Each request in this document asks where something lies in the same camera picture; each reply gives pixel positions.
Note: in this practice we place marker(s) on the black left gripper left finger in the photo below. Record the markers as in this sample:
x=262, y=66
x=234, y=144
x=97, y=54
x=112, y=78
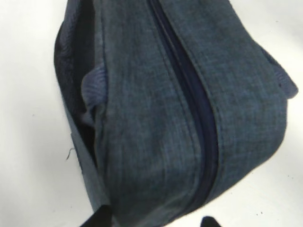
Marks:
x=102, y=217

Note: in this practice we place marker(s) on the navy blue lunch bag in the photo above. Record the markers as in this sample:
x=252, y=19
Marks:
x=170, y=103

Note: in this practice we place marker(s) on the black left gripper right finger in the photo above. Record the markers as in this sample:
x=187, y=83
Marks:
x=209, y=221

